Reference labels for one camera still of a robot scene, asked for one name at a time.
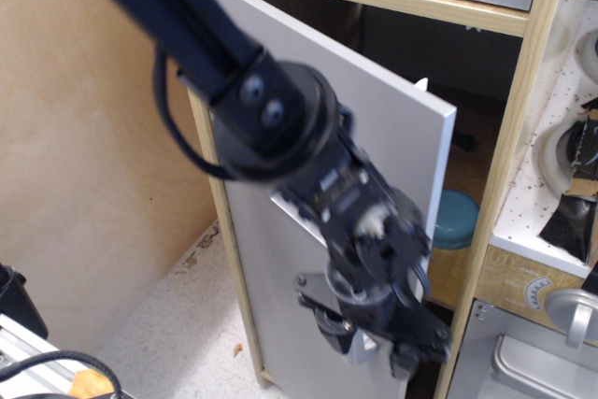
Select grey fridge door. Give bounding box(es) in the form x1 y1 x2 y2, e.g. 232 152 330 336
186 0 458 399

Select wooden toy kitchen frame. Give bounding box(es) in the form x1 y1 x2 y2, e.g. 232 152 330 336
181 0 575 399

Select silver oven knob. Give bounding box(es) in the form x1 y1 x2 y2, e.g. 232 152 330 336
545 289 597 349

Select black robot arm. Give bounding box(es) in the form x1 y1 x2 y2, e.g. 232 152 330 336
116 0 452 379

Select orange tape piece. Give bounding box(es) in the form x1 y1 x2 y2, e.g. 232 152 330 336
68 369 114 398

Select grey oven door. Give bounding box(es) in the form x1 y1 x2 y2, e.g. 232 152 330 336
448 300 597 398

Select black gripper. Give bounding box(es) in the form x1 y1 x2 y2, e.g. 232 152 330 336
293 267 452 381

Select aluminium rail base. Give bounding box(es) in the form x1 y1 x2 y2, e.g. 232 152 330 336
1 314 128 398

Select orange toy carrot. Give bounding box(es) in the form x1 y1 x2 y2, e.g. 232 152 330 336
452 133 477 152

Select black braided cable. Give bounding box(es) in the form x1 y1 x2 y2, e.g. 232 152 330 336
0 349 123 399

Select teal toy bowl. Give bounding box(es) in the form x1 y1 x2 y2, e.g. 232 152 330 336
433 189 479 250

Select silver fridge door handle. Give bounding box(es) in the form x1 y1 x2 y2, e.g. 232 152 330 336
345 328 390 366

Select black box left edge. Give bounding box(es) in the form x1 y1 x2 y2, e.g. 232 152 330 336
1 264 49 339

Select white speckled sink counter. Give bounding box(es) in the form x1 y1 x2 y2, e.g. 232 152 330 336
490 0 597 278

